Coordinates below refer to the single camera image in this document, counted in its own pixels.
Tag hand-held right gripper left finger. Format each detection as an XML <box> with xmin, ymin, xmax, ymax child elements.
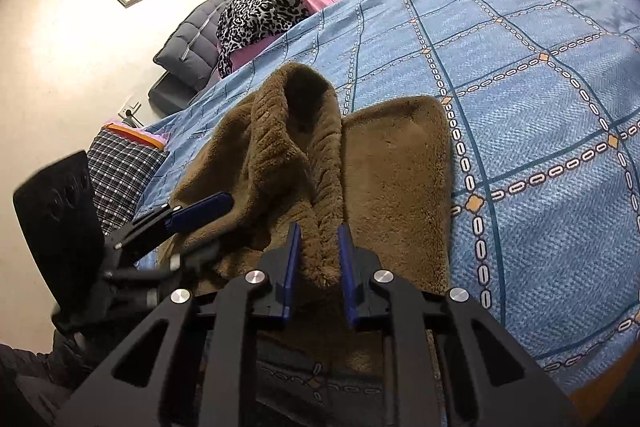
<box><xmin>55</xmin><ymin>222</ymin><xmax>303</xmax><ymax>427</ymax></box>

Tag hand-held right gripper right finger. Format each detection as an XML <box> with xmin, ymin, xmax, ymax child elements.
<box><xmin>336</xmin><ymin>223</ymin><xmax>576</xmax><ymax>427</ymax></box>

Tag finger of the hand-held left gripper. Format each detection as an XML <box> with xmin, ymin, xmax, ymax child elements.
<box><xmin>105</xmin><ymin>241</ymin><xmax>223</xmax><ymax>290</ymax></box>
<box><xmin>115</xmin><ymin>192</ymin><xmax>235</xmax><ymax>253</ymax></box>

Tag brown fleece pants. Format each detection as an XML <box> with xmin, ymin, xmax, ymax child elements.
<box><xmin>160</xmin><ymin>62</ymin><xmax>453</xmax><ymax>378</ymax></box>

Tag person's left forearm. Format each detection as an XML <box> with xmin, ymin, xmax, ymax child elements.
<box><xmin>0</xmin><ymin>332</ymin><xmax>103</xmax><ymax>427</ymax></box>

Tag dark plaid pillow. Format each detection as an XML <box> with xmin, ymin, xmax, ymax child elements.
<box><xmin>87</xmin><ymin>129</ymin><xmax>168</xmax><ymax>235</ymax></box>

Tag orange pink folded cloth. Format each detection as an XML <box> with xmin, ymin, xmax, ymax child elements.
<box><xmin>105</xmin><ymin>119</ymin><xmax>172</xmax><ymax>151</ymax></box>

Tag grey tufted headboard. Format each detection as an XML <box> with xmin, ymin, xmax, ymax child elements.
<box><xmin>147</xmin><ymin>0</ymin><xmax>236</xmax><ymax>112</ymax></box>

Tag leopard print cloth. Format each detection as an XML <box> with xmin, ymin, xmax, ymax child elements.
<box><xmin>216</xmin><ymin>0</ymin><xmax>326</xmax><ymax>78</ymax></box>

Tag blue checked blanket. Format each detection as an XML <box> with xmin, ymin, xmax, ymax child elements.
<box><xmin>132</xmin><ymin>0</ymin><xmax>640</xmax><ymax>427</ymax></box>

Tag wall socket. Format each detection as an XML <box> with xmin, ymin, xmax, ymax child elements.
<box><xmin>117</xmin><ymin>96</ymin><xmax>142</xmax><ymax>120</ymax></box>

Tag wooden bed frame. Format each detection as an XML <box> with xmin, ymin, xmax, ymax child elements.
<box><xmin>570</xmin><ymin>357</ymin><xmax>640</xmax><ymax>425</ymax></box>

